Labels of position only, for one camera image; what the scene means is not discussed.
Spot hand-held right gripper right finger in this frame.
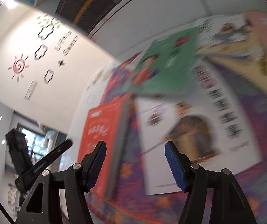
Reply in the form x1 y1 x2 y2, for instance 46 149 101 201
164 141 257 224

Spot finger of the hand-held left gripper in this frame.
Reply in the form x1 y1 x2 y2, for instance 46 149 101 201
42 140 73 167

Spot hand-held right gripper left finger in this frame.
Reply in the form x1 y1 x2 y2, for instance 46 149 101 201
15 141 107 224

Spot stack of books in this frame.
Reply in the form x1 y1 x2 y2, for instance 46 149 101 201
104 98 135 200

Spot red donkey cover book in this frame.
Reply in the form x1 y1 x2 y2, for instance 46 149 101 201
77 99 127 200

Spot white book brown picture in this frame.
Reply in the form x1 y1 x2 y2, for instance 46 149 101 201
135 64 261 195

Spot teal girl cover book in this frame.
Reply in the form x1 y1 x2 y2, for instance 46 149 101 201
121 27 201 98

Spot beige clock cover book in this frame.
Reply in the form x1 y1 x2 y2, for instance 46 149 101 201
195 37 267 103

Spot pink book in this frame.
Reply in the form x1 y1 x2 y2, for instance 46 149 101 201
244 11 267 75

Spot row of black books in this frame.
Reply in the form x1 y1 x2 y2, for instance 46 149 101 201
54 0 117 32

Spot window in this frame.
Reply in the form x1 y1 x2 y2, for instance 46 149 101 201
5 122 67 171

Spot purple floral blanket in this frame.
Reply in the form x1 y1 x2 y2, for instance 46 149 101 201
87 51 267 224

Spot white cartoon picture book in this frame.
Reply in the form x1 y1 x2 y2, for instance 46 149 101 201
194 13 251 54

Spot white bookshelf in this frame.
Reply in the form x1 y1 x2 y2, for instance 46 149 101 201
34 0 267 59

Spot white wall switch plate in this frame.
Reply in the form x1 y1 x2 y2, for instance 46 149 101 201
24 80 39 101

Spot wall decals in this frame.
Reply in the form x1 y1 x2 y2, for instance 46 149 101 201
7 14 80 84

